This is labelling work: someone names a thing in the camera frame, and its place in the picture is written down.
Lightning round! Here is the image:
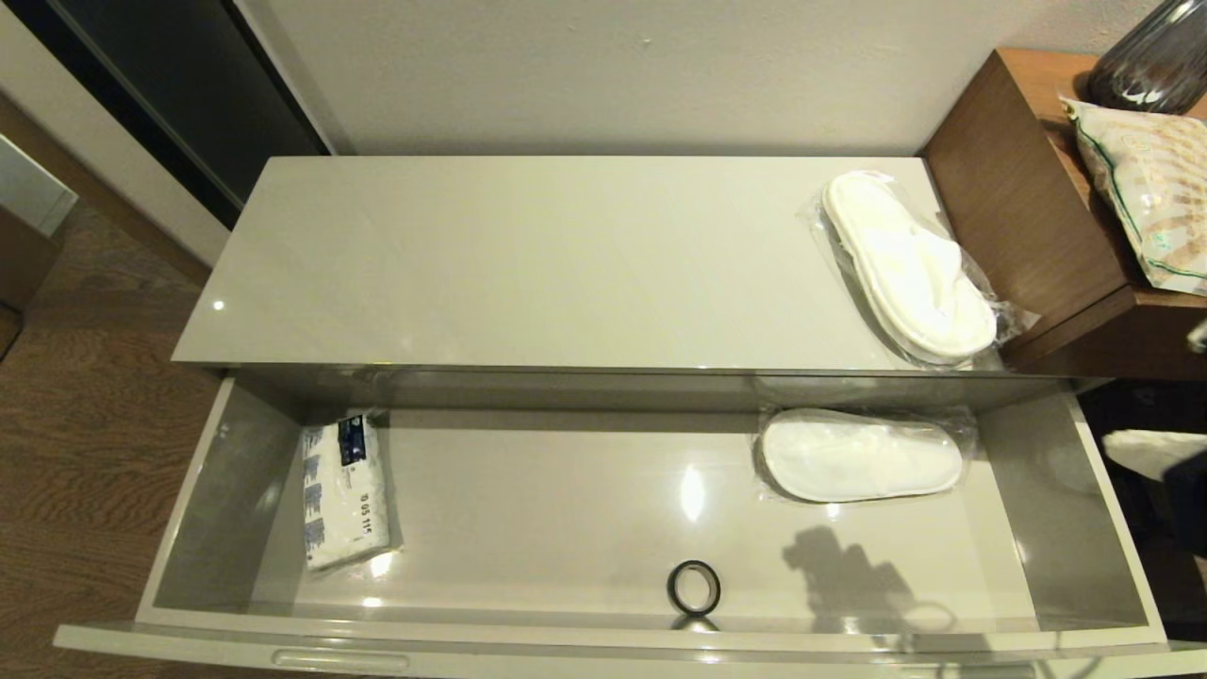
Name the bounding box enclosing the white plastic-wrapped slipper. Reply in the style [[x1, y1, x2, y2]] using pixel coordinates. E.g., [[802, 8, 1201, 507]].
[[756, 406, 974, 505], [798, 170, 1038, 371]]

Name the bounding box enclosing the white cabinet drawer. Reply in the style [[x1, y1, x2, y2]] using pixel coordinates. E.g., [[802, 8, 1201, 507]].
[[52, 366, 1207, 679]]

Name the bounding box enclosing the white blue tissue pack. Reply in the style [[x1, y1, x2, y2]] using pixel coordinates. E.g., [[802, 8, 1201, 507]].
[[302, 413, 391, 572]]

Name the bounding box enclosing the white green-trimmed snack bag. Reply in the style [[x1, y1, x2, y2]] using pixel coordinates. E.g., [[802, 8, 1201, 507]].
[[1058, 94, 1207, 297]]

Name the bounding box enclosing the brown wooden desk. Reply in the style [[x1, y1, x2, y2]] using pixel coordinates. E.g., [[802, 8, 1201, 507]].
[[920, 49, 1207, 382]]

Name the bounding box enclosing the dark ribbed glass vase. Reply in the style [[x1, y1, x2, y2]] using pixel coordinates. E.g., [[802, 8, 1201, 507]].
[[1084, 0, 1207, 114]]

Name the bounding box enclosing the black tape roll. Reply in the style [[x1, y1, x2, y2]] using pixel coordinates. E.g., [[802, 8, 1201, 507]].
[[668, 560, 723, 619]]

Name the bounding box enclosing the white glossy cabinet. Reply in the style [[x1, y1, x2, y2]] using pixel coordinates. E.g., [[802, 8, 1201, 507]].
[[173, 156, 1006, 374]]

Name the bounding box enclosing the dark sliding door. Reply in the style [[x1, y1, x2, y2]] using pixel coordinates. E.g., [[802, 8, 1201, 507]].
[[5, 0, 331, 229]]

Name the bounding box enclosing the white furniture panel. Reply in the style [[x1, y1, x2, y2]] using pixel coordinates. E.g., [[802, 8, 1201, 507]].
[[0, 134, 78, 239]]

